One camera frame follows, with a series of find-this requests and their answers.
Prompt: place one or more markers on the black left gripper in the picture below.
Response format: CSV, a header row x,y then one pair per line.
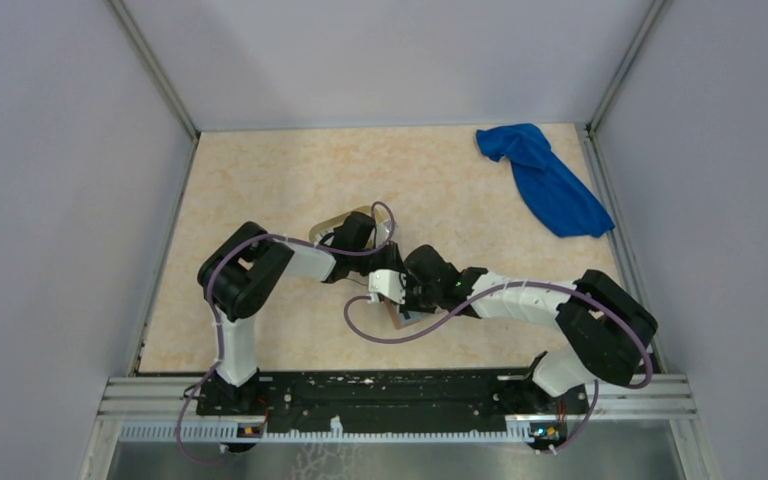
x,y
393,256

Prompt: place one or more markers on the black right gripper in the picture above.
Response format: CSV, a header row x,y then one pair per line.
x,y
408,305

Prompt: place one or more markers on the tan leather card holder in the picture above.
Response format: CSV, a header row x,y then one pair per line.
x,y
401,317

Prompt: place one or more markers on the cream plastic tray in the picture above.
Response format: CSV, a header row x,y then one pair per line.
x,y
319,231

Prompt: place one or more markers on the blue cloth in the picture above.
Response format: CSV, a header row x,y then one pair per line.
x,y
551,191

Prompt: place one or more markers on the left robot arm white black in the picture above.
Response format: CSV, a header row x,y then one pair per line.
x,y
238,278

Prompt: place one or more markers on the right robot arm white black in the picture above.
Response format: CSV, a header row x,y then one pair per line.
x,y
608,332

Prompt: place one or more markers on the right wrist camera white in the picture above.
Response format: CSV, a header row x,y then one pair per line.
x,y
385,284

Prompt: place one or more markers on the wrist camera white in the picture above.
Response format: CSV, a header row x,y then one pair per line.
x,y
382,233
385,284

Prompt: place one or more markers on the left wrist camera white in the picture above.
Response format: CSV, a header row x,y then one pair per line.
x,y
382,233

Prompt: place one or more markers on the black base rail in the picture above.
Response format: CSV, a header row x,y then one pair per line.
x,y
388,401

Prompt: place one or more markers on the aluminium frame rail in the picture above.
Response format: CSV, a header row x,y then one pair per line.
x,y
153,409

